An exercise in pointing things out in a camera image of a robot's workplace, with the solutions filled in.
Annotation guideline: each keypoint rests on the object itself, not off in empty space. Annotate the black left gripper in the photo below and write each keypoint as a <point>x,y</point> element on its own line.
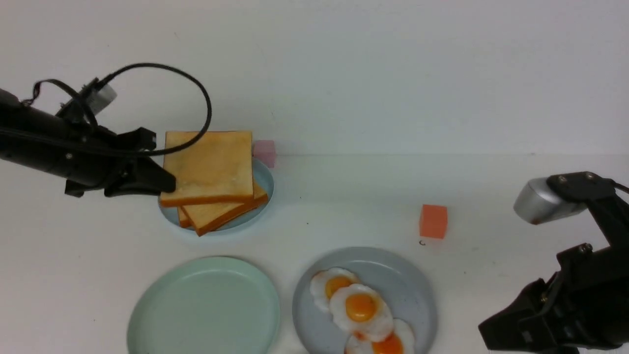
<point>118,176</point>

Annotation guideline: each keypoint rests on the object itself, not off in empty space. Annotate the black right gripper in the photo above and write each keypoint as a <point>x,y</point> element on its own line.
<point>585,303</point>

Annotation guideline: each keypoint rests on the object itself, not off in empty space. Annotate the fried egg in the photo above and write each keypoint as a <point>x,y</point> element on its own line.
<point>326,282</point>
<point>360,311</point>
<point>400,341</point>

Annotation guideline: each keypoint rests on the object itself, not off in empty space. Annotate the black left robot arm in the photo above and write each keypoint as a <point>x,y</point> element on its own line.
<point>56,145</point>

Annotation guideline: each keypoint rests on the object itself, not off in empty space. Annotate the light blue bread plate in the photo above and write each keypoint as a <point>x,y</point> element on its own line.
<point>263,176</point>

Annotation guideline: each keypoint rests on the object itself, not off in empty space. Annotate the grey egg plate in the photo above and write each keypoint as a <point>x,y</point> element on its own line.
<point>403,286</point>

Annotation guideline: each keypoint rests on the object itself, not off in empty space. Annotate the pink cube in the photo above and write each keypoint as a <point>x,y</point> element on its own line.
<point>265,151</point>

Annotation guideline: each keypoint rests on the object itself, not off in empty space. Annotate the orange cube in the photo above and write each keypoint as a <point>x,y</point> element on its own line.
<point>433,223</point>

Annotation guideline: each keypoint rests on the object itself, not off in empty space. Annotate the mint green plate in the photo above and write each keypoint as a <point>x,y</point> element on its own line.
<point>210,305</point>

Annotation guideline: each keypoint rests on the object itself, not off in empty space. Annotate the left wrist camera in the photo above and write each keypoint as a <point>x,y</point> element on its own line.
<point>95,94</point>

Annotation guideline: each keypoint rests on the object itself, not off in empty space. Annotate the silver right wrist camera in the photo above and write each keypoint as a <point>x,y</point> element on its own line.
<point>538,204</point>

